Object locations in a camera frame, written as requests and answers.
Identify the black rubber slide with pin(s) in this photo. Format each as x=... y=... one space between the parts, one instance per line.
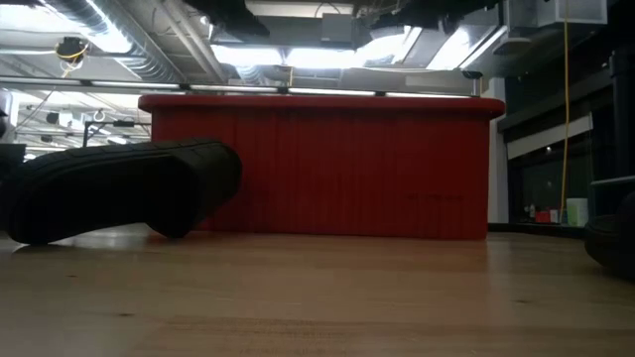
x=109 y=188
x=612 y=238

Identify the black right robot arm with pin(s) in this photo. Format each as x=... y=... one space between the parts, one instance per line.
x=436 y=10

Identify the red plastic bin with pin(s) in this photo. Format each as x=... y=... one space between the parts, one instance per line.
x=347 y=168

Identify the grey ceiling box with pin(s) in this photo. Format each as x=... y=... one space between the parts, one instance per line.
x=337 y=29

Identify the small red object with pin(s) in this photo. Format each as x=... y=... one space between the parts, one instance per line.
x=543 y=217

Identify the grey desk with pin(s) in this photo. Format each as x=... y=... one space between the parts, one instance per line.
x=615 y=181

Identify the black background monitor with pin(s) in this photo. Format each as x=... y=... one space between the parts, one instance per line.
x=11 y=154

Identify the horizontal metal light rail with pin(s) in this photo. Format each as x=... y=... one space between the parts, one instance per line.
x=233 y=88

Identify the black security camera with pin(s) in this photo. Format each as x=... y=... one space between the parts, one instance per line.
x=472 y=75

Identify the black metal stand frame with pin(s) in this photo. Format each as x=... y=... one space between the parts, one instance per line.
x=119 y=123

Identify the silver ventilation duct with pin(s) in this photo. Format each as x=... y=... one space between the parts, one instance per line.
x=134 y=49

